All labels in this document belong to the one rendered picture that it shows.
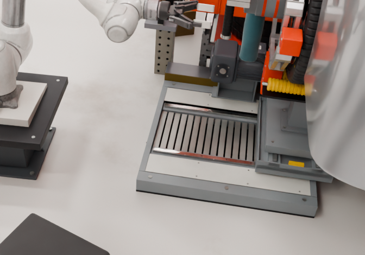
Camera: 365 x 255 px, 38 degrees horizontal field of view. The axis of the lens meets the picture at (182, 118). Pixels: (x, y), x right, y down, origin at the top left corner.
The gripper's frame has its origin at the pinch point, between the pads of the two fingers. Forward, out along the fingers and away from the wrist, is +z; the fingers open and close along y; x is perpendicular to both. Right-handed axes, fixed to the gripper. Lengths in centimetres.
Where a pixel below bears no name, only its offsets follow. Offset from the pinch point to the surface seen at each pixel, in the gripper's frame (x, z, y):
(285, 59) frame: -8.9, 31.7, 9.8
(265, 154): -69, 34, 1
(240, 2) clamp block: 9.0, 11.2, 2.3
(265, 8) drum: 1.4, 21.6, -10.2
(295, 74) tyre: -14.3, 36.8, 10.9
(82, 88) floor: -83, -70, -49
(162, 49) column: -65, -29, -73
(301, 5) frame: 14.2, 33.2, 8.5
